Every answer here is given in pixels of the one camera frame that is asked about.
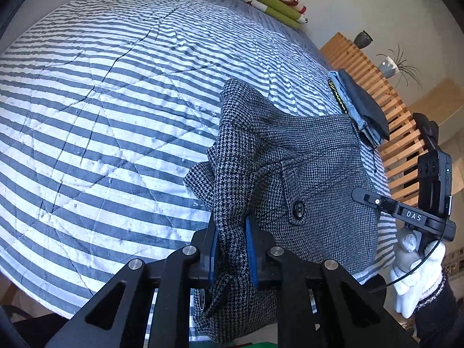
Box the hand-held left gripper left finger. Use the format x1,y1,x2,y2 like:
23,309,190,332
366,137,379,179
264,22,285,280
45,221,220,348

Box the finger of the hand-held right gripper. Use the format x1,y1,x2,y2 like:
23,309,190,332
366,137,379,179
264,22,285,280
352,188,401,219

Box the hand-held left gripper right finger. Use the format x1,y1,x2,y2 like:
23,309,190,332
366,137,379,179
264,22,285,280
244,215,421,348

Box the grey houndstooth coat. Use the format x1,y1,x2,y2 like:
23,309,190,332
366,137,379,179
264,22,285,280
183,78,381,345

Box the person's right forearm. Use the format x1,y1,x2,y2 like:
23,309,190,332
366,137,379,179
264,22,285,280
413,272,464,348

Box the person's right hand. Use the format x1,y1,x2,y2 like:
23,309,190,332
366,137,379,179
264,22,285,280
389,237,447,318

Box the black jacket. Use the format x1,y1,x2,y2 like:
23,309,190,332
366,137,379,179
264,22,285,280
412,112,440,153

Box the light wooden cabinet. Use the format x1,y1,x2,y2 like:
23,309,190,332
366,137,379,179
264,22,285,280
409,79,464,143

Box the folded dark clothes stack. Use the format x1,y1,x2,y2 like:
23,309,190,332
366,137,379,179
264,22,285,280
328,72,382,148

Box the stack of folded clothes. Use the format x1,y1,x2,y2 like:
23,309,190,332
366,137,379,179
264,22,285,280
339,68,391,143

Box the black pants with yellow print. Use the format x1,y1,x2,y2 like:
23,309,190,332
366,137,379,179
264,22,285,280
328,79,360,128

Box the green spider plant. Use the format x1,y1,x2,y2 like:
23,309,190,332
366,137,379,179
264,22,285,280
376,44,423,92

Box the white plant pot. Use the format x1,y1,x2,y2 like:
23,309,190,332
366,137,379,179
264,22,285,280
378,56,400,79

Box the wooden slatted bench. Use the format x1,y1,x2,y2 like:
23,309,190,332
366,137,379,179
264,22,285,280
320,32,436,207

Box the dark ceramic vase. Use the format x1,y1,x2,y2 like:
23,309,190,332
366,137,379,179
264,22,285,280
353,30,374,50

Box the blue white striped quilt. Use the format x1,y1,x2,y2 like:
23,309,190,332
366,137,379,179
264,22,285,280
0,0,399,320

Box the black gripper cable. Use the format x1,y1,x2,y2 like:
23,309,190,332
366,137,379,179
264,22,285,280
369,196,454,293

